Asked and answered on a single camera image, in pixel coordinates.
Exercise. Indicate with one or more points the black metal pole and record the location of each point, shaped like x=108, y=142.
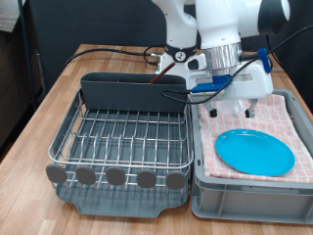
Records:
x=27, y=49

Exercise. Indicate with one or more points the pink checked cloth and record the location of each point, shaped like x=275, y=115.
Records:
x=277, y=124

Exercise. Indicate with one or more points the gray plastic drain tray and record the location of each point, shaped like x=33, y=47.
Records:
x=124, y=205

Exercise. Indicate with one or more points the gray plastic crate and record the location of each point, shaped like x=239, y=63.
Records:
x=247, y=202

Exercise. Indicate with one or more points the dark gray utensil holder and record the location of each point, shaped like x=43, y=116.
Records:
x=133, y=94

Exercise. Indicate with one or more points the blue plastic plate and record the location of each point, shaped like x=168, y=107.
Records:
x=257, y=153

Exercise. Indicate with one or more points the dark cabinet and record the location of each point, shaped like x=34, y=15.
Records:
x=13, y=81

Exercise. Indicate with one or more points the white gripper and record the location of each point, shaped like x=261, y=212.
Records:
x=257, y=84

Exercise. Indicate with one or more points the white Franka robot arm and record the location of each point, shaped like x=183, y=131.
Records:
x=218, y=29

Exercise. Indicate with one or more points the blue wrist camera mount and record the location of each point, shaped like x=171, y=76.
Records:
x=212, y=85

